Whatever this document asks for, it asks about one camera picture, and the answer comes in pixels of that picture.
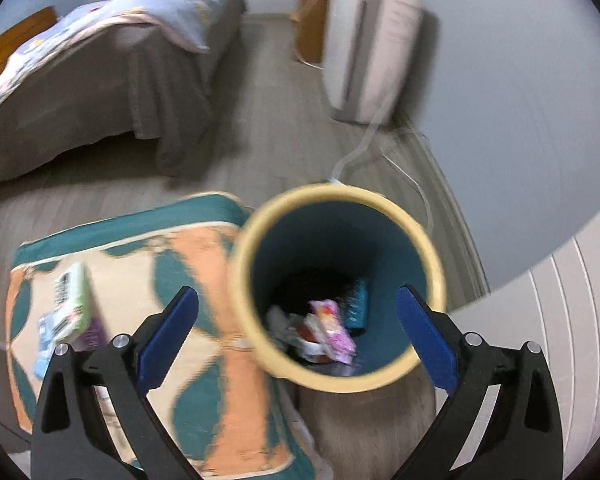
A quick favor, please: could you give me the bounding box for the blue face mask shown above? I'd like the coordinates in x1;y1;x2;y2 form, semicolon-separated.
31;340;57;382

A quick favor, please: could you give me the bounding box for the small white printed packet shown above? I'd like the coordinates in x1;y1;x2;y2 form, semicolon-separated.
36;310;69;344

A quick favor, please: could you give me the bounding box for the blue printed quilt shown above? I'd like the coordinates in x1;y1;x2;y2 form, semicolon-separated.
0;0;243;131

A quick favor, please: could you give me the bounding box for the teal and orange patterned cushion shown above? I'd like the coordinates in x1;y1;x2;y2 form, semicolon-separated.
5;192;313;478

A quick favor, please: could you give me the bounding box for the white air purifier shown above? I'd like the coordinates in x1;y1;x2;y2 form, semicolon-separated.
321;0;427;124

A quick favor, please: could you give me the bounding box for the bed with blue duvet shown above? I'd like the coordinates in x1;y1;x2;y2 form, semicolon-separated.
0;0;247;187

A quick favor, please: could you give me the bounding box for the wooden cabinet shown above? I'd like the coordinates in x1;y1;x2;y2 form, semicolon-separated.
294;0;331;66

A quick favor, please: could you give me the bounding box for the teal bin with yellow rim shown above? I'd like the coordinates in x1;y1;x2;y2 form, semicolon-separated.
228;183;448;393

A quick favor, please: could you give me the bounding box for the pink wrapper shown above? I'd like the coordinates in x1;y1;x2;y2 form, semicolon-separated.
306;299;357;365

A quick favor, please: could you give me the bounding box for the wooden bed headboard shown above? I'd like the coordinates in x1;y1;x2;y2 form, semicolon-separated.
0;6;58;101

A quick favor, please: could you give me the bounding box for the purple packet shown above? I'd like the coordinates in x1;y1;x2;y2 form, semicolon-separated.
74;316;107;352

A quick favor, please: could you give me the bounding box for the green and white box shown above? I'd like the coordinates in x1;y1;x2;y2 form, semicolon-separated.
51;261;94;337

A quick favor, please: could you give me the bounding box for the white panelled door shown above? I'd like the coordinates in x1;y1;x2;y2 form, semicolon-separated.
447;194;600;480

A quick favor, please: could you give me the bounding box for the white tissue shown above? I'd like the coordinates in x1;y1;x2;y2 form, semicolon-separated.
266;306;302;347

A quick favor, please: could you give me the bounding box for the blue wet wipes pack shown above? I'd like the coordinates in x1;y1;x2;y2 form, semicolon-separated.
342;279;372;332

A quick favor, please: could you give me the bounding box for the white looped cable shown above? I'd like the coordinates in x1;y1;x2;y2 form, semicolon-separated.
380;129;437;241

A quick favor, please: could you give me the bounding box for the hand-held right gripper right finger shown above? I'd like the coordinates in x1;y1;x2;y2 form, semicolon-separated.
395;284;566;480

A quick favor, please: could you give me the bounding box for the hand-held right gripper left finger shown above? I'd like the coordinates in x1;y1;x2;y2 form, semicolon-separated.
30;285;201;480

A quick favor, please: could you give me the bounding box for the red wrapper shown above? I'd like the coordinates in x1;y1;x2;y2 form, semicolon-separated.
299;324;333;362

